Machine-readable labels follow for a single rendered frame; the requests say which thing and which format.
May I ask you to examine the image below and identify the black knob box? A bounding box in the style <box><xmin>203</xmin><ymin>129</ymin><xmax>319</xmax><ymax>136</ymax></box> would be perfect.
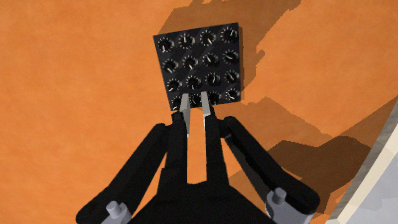
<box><xmin>153</xmin><ymin>23</ymin><xmax>241</xmax><ymax>111</ymax></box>

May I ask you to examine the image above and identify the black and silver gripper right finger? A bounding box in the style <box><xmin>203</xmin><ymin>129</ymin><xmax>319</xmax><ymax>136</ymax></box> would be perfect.
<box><xmin>201</xmin><ymin>92</ymin><xmax>320</xmax><ymax>224</ymax></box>

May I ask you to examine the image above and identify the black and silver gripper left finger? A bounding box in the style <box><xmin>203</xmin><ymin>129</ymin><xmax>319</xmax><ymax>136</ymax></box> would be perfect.
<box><xmin>75</xmin><ymin>93</ymin><xmax>191</xmax><ymax>224</ymax></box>

